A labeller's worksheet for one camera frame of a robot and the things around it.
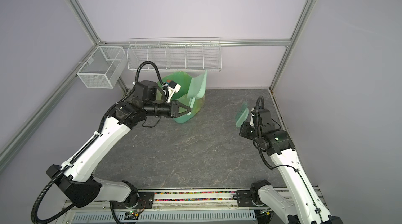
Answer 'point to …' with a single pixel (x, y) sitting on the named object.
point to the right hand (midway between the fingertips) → (244, 128)
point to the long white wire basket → (175, 54)
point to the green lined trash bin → (183, 80)
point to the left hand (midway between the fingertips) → (190, 113)
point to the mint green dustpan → (197, 88)
